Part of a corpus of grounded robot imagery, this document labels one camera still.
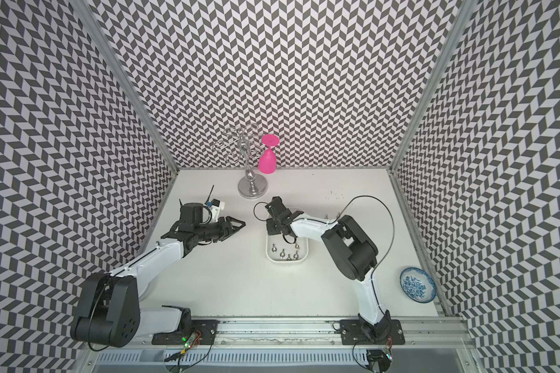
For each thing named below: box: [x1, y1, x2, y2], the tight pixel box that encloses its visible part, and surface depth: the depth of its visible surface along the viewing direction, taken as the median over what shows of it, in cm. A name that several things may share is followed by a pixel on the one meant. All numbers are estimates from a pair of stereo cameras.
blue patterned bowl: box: [399, 266, 438, 304], surface depth 82 cm
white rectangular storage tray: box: [266, 233, 309, 264], surface depth 91 cm
